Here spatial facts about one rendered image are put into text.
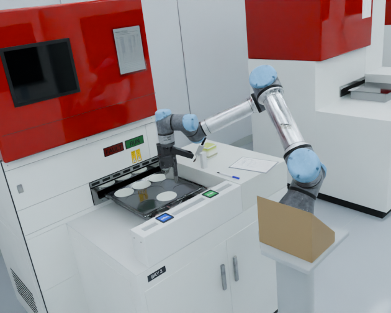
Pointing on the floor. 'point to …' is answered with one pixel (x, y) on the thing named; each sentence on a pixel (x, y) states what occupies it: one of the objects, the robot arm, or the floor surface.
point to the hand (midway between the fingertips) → (177, 180)
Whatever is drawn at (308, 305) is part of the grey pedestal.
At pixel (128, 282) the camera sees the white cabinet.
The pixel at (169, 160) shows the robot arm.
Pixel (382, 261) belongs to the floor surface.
